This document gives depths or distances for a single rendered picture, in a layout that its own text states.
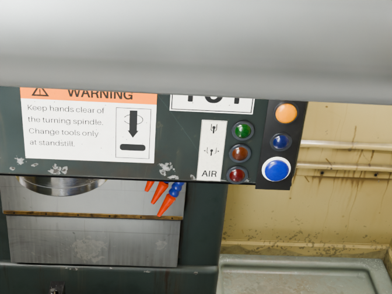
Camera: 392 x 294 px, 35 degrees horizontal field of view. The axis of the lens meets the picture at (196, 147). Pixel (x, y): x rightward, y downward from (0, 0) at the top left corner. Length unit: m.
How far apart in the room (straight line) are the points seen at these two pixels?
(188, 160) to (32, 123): 0.19
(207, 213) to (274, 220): 0.54
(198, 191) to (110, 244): 0.28
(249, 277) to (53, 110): 1.56
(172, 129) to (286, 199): 1.40
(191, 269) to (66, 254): 0.35
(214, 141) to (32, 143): 0.22
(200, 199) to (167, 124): 0.91
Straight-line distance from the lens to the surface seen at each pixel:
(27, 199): 1.61
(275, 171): 0.76
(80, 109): 0.73
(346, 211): 2.19
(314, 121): 1.96
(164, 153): 0.75
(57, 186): 0.94
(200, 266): 1.77
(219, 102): 0.72
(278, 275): 2.23
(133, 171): 0.76
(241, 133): 0.73
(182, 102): 0.71
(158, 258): 1.71
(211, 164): 0.76
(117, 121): 0.73
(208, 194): 1.62
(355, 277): 2.30
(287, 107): 0.72
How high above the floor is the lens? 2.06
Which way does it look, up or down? 31 degrees down
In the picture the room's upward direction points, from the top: 5 degrees clockwise
